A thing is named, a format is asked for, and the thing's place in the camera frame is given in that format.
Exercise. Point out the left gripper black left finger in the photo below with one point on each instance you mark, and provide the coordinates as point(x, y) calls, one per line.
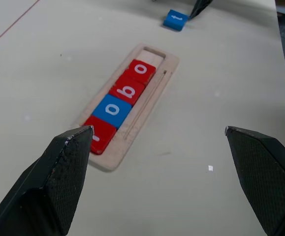
point(58, 177)

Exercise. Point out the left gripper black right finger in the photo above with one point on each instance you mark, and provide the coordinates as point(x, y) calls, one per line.
point(267, 177)

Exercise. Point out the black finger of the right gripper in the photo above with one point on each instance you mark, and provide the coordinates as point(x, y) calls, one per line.
point(201, 6)

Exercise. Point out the red letter tile o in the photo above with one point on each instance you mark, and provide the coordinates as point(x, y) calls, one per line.
point(141, 70)

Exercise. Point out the red letter tile b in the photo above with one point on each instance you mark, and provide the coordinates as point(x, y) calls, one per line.
point(126, 89)

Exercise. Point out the red letter tile r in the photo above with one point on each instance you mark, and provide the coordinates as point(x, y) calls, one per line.
point(105, 137)

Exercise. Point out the blue letter tile o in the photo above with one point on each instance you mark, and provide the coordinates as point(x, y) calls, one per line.
point(111, 110)

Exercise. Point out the wooden letter tray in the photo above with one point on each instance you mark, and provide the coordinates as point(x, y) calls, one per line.
point(154, 98)

